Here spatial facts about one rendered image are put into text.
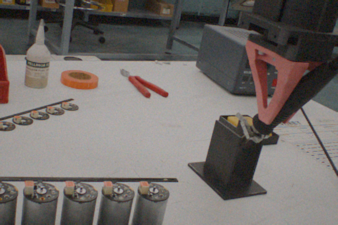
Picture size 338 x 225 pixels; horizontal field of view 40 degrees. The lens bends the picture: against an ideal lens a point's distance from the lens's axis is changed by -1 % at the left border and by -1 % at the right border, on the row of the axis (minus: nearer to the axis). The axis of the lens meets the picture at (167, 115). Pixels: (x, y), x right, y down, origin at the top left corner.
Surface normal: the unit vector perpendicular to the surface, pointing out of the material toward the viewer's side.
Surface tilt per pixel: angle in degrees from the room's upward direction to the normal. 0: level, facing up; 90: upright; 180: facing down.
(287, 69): 111
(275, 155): 0
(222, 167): 90
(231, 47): 90
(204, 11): 90
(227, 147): 90
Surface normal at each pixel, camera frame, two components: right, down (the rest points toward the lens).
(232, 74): -0.90, -0.02
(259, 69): 0.51, 0.05
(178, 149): 0.19, -0.91
